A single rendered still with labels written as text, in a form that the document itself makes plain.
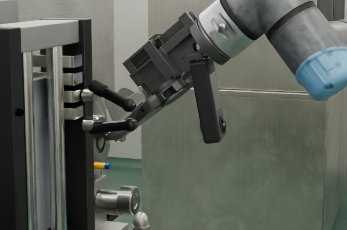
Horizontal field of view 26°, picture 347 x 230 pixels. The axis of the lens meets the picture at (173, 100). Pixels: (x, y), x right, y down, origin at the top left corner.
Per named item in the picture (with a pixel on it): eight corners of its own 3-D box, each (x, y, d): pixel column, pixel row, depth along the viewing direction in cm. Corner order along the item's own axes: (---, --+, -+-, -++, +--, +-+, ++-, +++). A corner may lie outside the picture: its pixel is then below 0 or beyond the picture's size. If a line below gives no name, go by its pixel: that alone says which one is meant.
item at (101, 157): (88, 125, 103) (109, 108, 109) (74, 125, 103) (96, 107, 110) (92, 176, 105) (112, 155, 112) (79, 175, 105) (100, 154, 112)
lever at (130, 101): (129, 115, 73) (135, 103, 72) (85, 91, 74) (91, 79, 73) (134, 113, 74) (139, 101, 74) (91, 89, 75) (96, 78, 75)
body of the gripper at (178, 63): (137, 61, 110) (198, 9, 106) (173, 107, 109) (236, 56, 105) (117, 66, 103) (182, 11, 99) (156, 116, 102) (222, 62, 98)
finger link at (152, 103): (130, 115, 107) (175, 78, 105) (137, 125, 107) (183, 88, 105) (119, 120, 103) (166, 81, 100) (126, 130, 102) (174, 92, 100)
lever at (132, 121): (135, 132, 73) (133, 118, 73) (88, 136, 75) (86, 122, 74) (140, 129, 74) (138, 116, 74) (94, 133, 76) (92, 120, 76)
